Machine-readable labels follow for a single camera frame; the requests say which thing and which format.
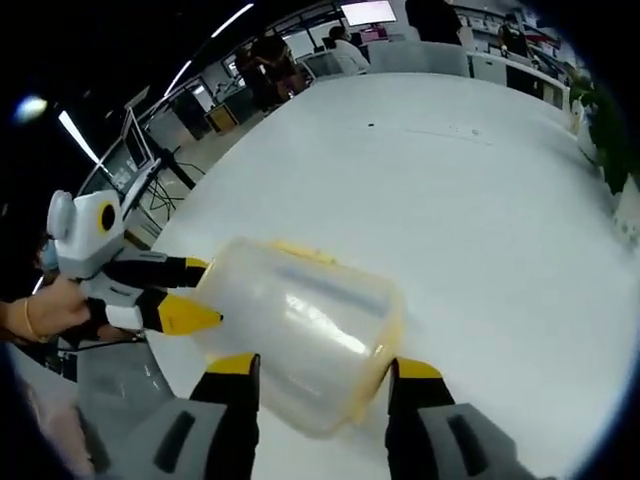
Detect gold bracelet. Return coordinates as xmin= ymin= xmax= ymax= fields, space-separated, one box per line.
xmin=22 ymin=298 xmax=52 ymax=345

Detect small beige bottle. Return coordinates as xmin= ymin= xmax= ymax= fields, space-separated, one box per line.
xmin=569 ymin=96 xmax=588 ymax=135

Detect green potted plant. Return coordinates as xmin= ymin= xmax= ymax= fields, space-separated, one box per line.
xmin=568 ymin=74 xmax=640 ymax=247

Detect person's light clothing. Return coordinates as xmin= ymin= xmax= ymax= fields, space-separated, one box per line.
xmin=22 ymin=387 xmax=94 ymax=479

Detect ceiling light strip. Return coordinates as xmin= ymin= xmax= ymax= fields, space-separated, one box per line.
xmin=163 ymin=58 xmax=195 ymax=97
xmin=57 ymin=110 xmax=100 ymax=165
xmin=211 ymin=2 xmax=257 ymax=40

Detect black floor cables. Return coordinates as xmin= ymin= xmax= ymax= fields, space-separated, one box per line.
xmin=142 ymin=175 xmax=179 ymax=224

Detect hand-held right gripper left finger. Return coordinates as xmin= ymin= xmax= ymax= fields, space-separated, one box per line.
xmin=117 ymin=352 xmax=262 ymax=480

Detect computer monitor on stand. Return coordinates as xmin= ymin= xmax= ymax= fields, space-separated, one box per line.
xmin=79 ymin=106 xmax=165 ymax=202

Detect person's left hand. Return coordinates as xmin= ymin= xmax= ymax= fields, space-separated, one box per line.
xmin=23 ymin=273 xmax=110 ymax=346

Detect white wide chair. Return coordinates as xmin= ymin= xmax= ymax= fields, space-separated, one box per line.
xmin=368 ymin=41 xmax=472 ymax=78

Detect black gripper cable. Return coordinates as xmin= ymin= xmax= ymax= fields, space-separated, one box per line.
xmin=53 ymin=332 xmax=149 ymax=354

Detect bright wall screen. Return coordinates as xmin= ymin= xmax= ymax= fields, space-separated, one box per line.
xmin=340 ymin=0 xmax=397 ymax=28

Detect white mesh chair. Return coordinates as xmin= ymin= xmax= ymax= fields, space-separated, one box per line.
xmin=298 ymin=51 xmax=347 ymax=80

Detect yellow box cart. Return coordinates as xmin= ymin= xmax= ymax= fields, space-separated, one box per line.
xmin=204 ymin=101 xmax=242 ymax=135

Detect clear container with plastic buckles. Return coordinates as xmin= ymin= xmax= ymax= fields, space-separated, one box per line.
xmin=191 ymin=236 xmax=407 ymax=442

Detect white counter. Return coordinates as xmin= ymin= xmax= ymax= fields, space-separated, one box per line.
xmin=468 ymin=48 xmax=572 ymax=110

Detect black monitor stand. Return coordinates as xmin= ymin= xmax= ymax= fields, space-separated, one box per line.
xmin=148 ymin=149 xmax=202 ymax=192

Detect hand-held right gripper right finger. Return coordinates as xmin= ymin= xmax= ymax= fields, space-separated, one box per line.
xmin=383 ymin=356 xmax=531 ymax=480

